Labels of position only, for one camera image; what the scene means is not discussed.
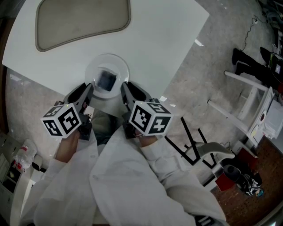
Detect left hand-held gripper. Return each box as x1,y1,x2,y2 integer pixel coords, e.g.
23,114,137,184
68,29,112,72
40,83,95,141

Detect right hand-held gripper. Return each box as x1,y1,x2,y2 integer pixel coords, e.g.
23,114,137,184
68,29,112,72
120,81,174,140

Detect white round plate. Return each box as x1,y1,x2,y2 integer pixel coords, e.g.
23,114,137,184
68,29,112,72
84,53,130,99

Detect dark square food piece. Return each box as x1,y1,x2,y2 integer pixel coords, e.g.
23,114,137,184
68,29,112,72
95,67,118,92

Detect person's right forearm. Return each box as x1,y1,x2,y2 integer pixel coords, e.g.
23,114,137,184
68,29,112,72
139,135,201,188

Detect person's left forearm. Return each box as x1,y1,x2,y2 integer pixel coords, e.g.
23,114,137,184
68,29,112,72
39,132,81,195

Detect person's dark trousers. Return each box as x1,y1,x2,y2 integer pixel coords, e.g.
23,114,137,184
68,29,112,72
91,109,117,145

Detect grey rectangular tray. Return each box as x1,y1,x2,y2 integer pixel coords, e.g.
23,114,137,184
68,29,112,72
35,0,132,53

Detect white small device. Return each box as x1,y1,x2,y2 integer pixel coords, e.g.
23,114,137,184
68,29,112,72
32,154,46,173

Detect crumpled clear plastic bottle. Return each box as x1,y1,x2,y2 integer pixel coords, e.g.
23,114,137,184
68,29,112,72
12,139,38,171

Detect person's white shirt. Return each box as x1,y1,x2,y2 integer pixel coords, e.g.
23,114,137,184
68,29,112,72
21,124,227,226

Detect grey storage box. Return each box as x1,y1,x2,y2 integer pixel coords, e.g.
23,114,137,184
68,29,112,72
0,132,24,200

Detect white side table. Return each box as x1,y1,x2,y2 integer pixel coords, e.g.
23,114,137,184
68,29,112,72
207,70,283,147

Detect red box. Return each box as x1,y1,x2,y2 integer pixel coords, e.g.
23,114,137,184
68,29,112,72
214,147,259,192

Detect stack of white papers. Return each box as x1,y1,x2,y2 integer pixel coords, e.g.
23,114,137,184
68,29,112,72
262,99,283,140

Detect person's black striped shoe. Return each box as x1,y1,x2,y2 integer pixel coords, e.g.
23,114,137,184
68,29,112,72
194,214,214,226

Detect black patterned bag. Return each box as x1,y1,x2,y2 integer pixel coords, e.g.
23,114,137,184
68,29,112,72
222,164,265,197

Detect white chair black frame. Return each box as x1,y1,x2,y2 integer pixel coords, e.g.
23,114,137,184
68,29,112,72
164,116,236,188

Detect black floor cable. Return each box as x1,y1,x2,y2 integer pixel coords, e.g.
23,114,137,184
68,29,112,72
240,15,266,52

